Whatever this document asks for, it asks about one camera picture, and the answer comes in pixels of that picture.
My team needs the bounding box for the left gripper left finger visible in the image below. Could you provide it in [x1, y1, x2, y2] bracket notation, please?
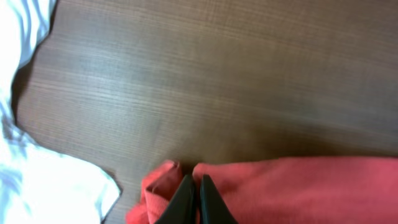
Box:
[155, 175, 197, 224]

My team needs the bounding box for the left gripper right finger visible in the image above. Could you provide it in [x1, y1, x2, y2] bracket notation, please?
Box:
[200, 174, 237, 224]

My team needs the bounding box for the red printed t-shirt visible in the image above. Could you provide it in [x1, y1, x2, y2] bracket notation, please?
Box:
[125, 156, 398, 224]

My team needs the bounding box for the white t-shirt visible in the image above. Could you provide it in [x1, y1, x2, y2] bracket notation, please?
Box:
[1, 1, 121, 224]

